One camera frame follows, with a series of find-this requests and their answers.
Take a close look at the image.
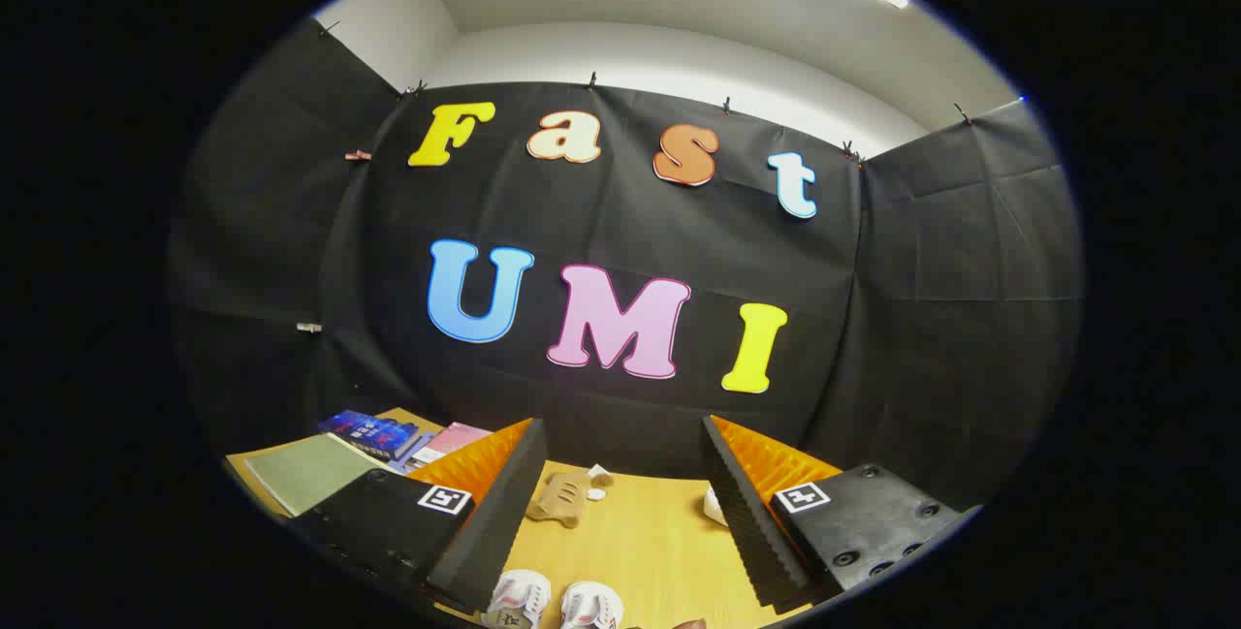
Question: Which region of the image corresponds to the pink cover book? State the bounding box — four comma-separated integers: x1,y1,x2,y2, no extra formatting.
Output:
411,422,494,471

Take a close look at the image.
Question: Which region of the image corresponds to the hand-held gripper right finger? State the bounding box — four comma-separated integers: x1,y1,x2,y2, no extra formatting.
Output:
700,415,984,613

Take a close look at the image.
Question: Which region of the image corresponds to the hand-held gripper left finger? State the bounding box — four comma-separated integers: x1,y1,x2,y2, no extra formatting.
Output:
289,418,550,615

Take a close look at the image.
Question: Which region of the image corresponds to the cream fabric storage box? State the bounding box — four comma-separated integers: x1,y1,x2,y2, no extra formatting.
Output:
242,433,391,518

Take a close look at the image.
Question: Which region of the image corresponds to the white canvas shoe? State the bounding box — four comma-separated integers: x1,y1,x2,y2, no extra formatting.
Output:
483,568,553,629
559,580,625,629

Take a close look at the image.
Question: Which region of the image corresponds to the brown plush toy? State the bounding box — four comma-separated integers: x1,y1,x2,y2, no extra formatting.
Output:
525,470,594,529

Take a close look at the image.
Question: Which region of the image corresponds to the dark blue book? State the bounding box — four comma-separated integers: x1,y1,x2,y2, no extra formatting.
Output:
317,409,424,461

